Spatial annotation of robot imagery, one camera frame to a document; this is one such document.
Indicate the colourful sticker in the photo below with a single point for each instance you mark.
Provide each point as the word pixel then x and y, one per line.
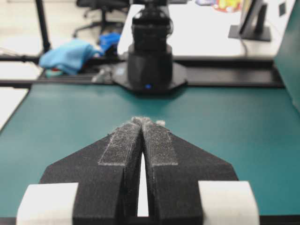
pixel 227 6

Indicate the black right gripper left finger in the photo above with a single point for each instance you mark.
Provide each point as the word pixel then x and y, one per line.
pixel 93 186

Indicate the blue plastic object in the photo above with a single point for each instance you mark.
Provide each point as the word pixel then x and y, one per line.
pixel 108 40

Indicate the black office chair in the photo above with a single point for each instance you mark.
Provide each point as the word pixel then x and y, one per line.
pixel 105 6

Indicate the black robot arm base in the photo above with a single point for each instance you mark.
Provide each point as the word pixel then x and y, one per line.
pixel 149 68

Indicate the white desk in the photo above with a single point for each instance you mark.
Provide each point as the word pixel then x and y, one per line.
pixel 201 32

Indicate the green partition panel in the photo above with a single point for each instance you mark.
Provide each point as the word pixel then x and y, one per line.
pixel 288 56

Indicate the blue cloth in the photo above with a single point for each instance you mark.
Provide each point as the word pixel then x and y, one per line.
pixel 69 57

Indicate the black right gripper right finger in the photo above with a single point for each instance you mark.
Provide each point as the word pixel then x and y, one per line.
pixel 190 186

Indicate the black metal frame pole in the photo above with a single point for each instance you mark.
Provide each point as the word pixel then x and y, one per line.
pixel 43 26

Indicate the black aluminium rail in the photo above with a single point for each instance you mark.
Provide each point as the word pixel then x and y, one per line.
pixel 203 73

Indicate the black monitor stand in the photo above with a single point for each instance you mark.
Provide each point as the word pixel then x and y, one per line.
pixel 251 26

